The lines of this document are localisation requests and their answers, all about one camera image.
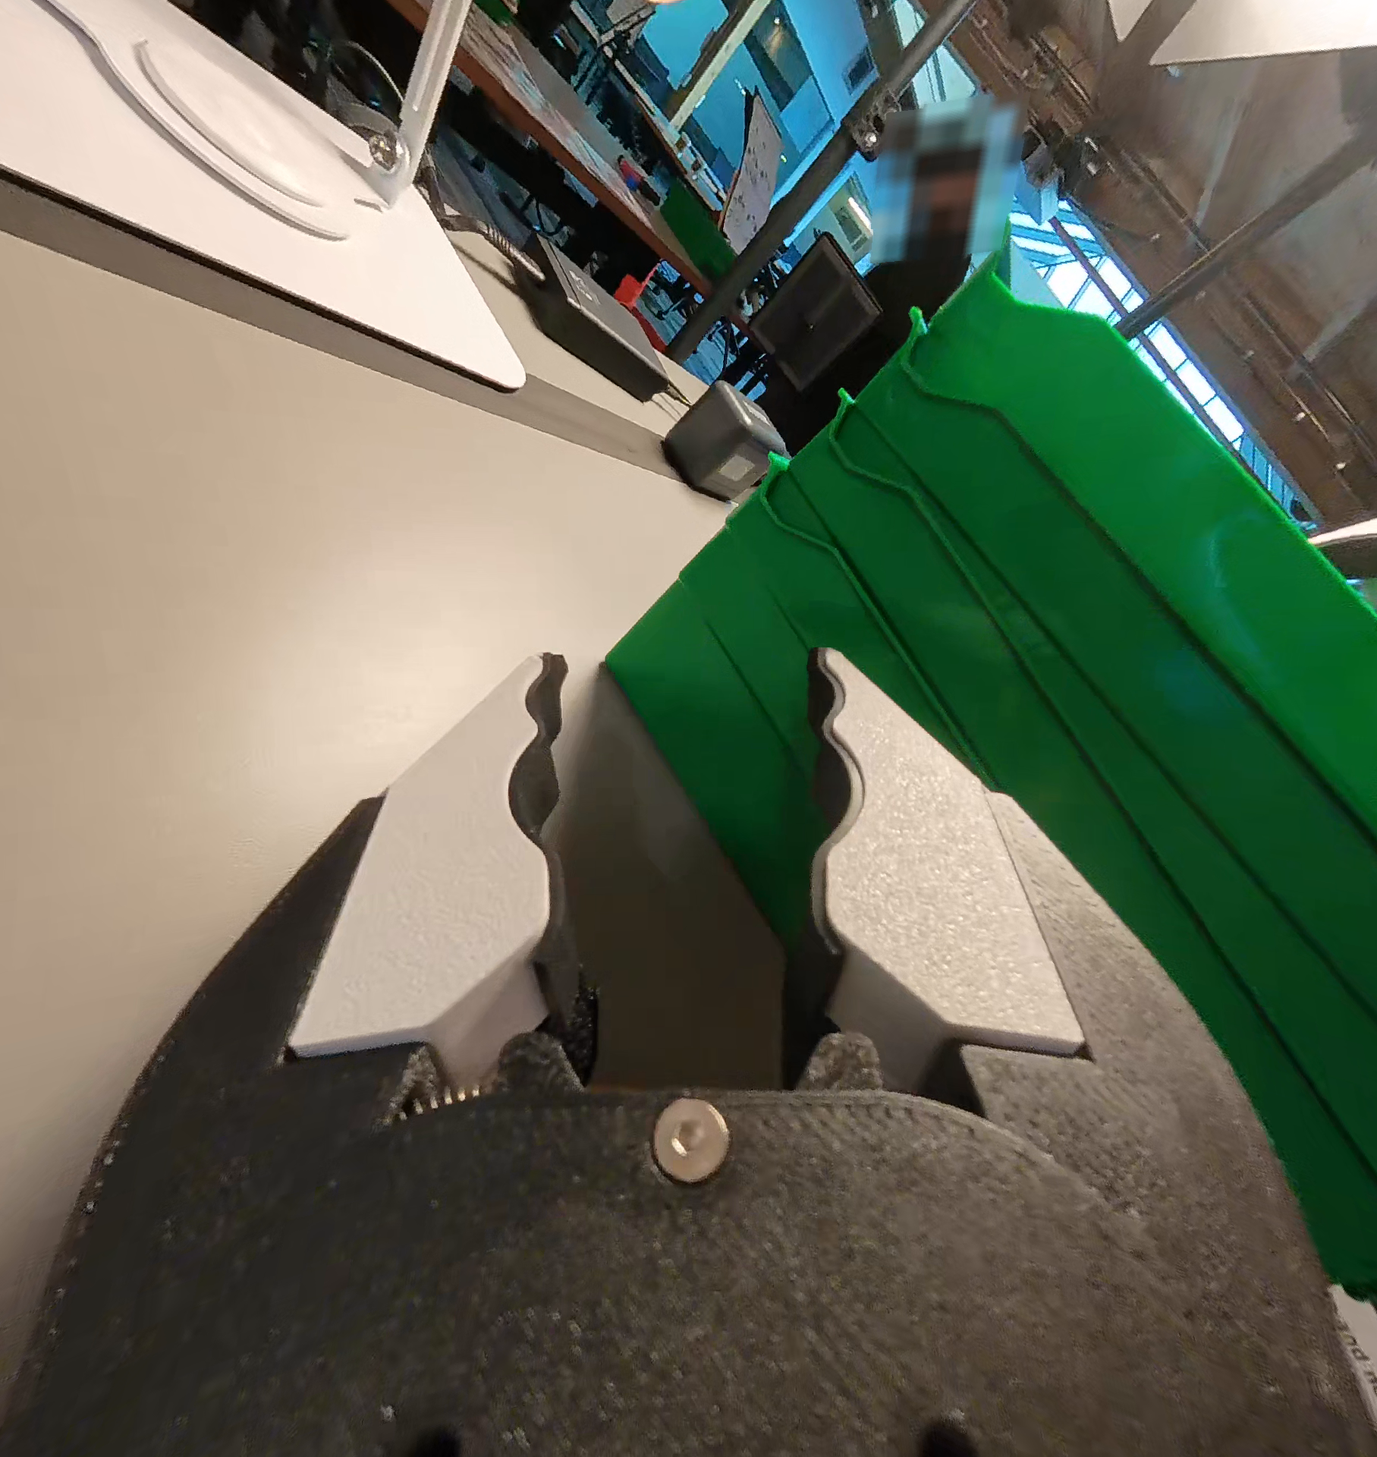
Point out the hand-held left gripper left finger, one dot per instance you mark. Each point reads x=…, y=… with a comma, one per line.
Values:
x=427, y=911

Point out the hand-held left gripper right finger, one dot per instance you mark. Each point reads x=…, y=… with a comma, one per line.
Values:
x=937, y=911

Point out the grey cube charger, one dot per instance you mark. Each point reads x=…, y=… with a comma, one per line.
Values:
x=722, y=444

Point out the black monitor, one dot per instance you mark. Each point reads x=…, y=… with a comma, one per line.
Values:
x=814, y=312

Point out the white metal stand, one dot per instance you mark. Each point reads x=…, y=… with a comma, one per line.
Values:
x=392, y=295

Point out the black power adapter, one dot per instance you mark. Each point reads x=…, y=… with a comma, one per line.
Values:
x=596, y=319

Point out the whiteboard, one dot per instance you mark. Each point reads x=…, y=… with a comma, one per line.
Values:
x=753, y=169

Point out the long wooden workbench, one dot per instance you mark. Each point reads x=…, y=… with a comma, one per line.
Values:
x=574, y=125

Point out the metal pole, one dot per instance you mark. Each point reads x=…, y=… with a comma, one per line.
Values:
x=926, y=39

